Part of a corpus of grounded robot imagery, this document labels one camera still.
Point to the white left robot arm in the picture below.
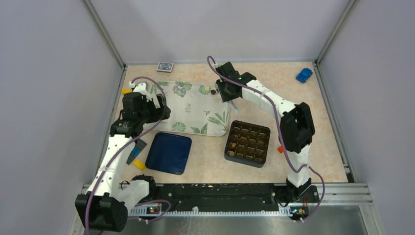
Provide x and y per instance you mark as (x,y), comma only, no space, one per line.
(104,206)

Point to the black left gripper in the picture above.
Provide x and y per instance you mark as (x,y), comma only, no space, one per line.
(157,112)

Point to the dark blue box lid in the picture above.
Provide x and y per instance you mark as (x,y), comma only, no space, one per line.
(169,153)

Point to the grey building baseplate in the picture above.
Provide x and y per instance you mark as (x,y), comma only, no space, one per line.
(139,144)

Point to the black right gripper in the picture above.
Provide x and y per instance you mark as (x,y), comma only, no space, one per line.
(225,98)

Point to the silver metal tongs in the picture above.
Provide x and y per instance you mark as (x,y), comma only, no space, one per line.
(234,106)

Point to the white leaf-print tray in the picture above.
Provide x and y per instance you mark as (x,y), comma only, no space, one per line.
(194,109)

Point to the yellow toy brick front-left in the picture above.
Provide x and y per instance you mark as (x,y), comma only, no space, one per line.
(140,165)

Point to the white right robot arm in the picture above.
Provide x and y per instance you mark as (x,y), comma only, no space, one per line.
(294,122)

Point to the playing card deck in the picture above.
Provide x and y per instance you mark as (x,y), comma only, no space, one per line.
(165,67)

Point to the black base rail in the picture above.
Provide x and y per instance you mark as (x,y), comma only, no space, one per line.
(266,197)

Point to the blue chocolate box with insert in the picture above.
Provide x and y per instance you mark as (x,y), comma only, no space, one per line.
(250,143)

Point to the light blue toy brick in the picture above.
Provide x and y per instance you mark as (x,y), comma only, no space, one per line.
(135,152)

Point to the yellow toy brick back-left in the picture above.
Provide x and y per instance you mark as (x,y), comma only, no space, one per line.
(126,91)

